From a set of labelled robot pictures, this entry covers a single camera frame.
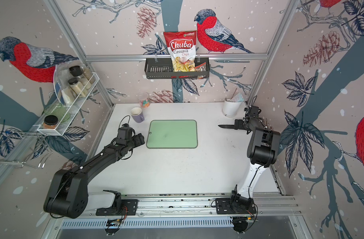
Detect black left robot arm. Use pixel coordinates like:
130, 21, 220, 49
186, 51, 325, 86
43, 123, 145, 219

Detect green glass bowl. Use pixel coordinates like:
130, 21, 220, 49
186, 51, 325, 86
44, 102, 70, 122

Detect black kitchen knife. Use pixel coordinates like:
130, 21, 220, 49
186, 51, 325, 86
218, 124, 236, 129

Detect chrome wire wall rack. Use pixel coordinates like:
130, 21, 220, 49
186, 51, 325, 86
0, 132, 53, 169

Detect clear acrylic wall shelf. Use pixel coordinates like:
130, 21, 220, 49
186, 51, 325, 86
38, 60, 100, 136

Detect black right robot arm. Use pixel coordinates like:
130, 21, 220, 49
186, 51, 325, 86
230, 106, 281, 214

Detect purple mug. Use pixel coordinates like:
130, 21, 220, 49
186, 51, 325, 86
130, 107, 145, 123

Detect red Chuba cassava chips bag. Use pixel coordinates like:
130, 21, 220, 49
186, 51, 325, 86
164, 31, 197, 72

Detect clear cup with candies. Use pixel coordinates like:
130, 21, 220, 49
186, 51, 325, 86
137, 92, 150, 108

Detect short jar with black lid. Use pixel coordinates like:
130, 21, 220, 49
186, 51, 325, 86
43, 115, 59, 129

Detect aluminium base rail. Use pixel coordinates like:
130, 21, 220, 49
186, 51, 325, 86
50, 193, 302, 219

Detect green cutting board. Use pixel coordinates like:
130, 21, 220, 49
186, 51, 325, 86
146, 119, 198, 149

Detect black wire wall basket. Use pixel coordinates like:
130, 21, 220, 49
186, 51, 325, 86
144, 56, 210, 80

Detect small dark snack packet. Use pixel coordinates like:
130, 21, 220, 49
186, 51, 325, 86
195, 62, 207, 79

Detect black-lid spice jar front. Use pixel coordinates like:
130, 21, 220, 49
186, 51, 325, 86
68, 78, 87, 98

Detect white utensil holder cup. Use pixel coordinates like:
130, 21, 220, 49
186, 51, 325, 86
222, 93, 244, 118

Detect black-lid spice jar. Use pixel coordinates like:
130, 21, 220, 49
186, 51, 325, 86
69, 66, 95, 90
68, 78, 87, 98

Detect black-lid spice jar rear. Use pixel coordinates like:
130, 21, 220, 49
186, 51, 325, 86
69, 66, 95, 90

